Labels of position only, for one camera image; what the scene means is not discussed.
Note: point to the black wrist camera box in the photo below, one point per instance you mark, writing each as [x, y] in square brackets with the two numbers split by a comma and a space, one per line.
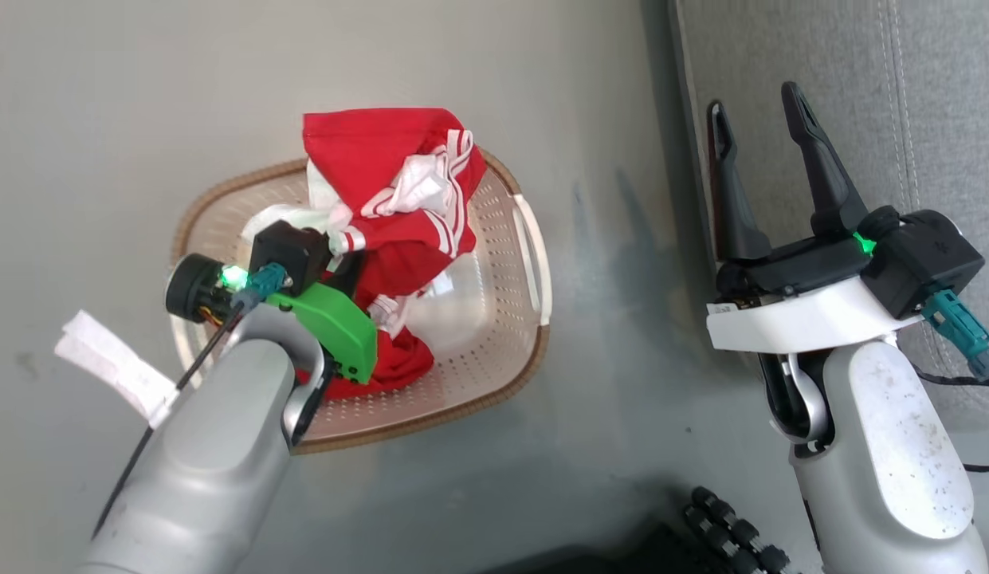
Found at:
[291, 251]
[924, 259]

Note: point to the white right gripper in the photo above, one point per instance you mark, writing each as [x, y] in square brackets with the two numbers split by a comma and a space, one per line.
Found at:
[789, 319]

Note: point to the grey fabric sofa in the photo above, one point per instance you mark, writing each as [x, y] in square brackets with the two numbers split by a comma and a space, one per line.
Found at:
[924, 96]

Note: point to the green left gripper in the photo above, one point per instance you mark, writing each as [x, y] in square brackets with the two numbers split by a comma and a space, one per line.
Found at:
[343, 331]

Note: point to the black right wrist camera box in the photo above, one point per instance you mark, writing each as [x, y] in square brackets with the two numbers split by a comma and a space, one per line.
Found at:
[924, 259]

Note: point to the red and white garment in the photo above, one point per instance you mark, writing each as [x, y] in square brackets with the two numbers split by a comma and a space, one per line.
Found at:
[366, 151]

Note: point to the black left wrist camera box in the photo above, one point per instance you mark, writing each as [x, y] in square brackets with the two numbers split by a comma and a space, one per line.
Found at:
[291, 251]

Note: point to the cream perforated laundry basket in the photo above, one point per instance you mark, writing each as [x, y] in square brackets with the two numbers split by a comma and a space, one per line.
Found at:
[494, 319]

